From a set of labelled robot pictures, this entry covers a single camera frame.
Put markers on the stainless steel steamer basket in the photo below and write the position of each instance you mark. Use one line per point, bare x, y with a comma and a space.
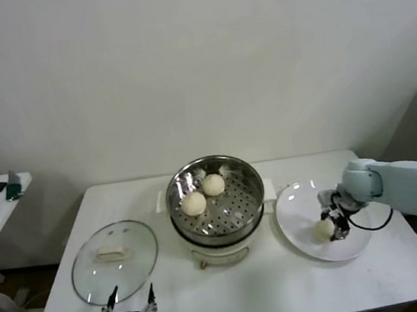
238, 206

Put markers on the small black device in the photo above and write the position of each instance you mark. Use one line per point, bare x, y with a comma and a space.
0, 187

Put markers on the white electric cooker pot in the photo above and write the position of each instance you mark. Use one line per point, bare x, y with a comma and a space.
221, 255

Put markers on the white steamed baozi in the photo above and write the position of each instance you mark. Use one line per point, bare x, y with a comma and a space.
213, 185
194, 204
323, 231

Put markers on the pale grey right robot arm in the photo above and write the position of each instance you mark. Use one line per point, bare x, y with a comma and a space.
408, 183

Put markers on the green and grey box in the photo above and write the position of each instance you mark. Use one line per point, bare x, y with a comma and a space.
13, 188

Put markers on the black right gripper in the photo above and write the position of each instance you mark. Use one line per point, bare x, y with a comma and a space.
342, 210

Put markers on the white round plate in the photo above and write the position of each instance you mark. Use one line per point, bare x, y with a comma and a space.
297, 213

